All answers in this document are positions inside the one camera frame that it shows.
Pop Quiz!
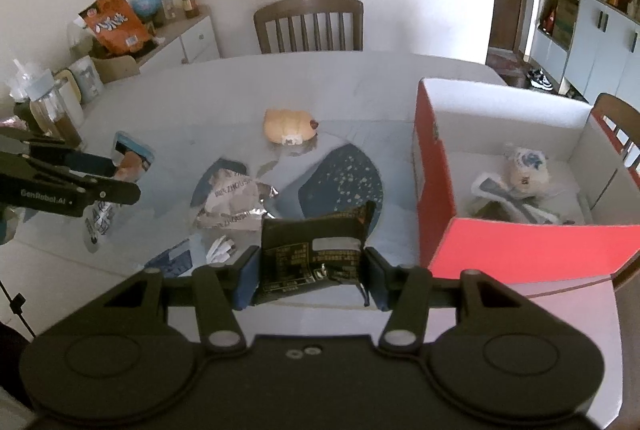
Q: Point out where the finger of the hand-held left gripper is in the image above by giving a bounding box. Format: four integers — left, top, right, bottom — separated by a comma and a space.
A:
0, 125, 119, 179
65, 176, 142, 207

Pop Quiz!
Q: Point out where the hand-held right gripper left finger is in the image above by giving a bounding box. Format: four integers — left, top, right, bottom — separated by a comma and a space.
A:
100, 246, 263, 355

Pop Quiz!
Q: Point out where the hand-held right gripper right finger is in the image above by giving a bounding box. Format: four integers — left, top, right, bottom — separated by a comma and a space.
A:
364, 247, 523, 356

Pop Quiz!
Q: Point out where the small bread snack packet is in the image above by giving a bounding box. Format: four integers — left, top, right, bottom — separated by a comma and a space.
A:
111, 131, 154, 183

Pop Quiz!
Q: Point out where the black snack packet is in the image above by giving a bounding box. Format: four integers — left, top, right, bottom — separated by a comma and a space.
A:
252, 201, 377, 307

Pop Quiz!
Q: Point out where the white grey plastic packet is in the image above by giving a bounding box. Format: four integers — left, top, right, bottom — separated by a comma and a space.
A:
472, 172, 586, 225

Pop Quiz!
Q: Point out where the red cardboard box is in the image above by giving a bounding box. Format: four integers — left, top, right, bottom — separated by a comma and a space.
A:
412, 77, 640, 283

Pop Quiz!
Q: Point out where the tan hamster toy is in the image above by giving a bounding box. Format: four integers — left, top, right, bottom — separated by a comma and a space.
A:
263, 109, 319, 145

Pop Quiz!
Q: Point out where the white wrapper with blue print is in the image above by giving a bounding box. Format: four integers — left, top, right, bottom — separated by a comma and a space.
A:
502, 144, 551, 191

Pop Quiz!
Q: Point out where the white marble desktop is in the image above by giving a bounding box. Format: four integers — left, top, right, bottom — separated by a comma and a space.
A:
0, 50, 621, 341

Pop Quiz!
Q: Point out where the clear white printed packet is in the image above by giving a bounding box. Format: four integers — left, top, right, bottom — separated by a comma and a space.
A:
84, 201, 119, 251

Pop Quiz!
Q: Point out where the white crumpled paper scrap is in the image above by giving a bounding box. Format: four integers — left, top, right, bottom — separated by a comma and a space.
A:
205, 235, 237, 263

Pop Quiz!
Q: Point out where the glass bottle with brown drink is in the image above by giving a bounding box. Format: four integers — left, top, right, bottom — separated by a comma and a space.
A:
28, 78, 84, 149

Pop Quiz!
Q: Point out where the blue white packet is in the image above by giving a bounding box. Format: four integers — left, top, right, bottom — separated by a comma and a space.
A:
144, 235, 197, 277

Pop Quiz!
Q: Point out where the tan cardboard box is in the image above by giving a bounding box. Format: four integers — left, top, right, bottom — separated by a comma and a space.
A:
90, 56, 141, 83

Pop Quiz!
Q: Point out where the dark blue speckled placemat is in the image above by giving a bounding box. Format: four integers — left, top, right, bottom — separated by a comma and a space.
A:
295, 144, 385, 221

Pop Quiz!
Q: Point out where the black stand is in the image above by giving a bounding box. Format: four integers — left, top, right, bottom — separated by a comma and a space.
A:
0, 280, 39, 341

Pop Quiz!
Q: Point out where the orange snack bag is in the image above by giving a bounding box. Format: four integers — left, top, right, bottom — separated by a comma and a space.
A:
79, 0, 151, 56

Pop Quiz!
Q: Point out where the white sideboard cabinet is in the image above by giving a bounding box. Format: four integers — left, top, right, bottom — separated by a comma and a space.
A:
134, 7, 221, 71

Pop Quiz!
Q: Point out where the blue globe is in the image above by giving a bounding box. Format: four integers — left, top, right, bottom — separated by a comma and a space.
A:
131, 0, 164, 23

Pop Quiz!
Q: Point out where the brown wooden slatted chair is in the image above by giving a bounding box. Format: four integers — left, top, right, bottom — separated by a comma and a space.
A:
253, 0, 364, 55

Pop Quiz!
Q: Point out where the pair of shoes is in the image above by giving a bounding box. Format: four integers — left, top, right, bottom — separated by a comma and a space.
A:
525, 68, 554, 91

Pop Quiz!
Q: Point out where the green printed cardboard box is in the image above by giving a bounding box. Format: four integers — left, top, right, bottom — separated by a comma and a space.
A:
552, 0, 579, 50

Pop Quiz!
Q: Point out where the light blue wall cabinet unit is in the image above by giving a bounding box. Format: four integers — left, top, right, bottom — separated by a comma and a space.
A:
530, 0, 640, 106

